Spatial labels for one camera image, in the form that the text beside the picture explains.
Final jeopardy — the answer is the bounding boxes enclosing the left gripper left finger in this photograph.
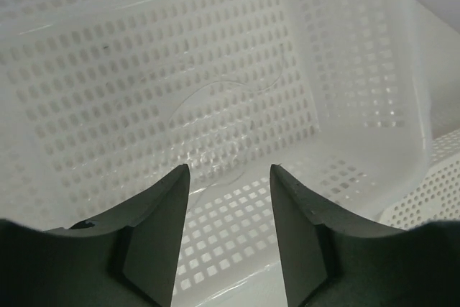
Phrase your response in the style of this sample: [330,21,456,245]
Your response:
[1,164,190,306]

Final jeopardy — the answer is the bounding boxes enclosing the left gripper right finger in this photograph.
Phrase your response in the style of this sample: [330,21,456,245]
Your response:
[270,165,459,306]

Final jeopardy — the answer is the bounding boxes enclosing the white perforated oval basket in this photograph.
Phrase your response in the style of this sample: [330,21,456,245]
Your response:
[379,130,460,229]

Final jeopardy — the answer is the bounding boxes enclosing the translucent white rectangular basket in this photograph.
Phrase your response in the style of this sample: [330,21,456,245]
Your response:
[1,0,432,306]

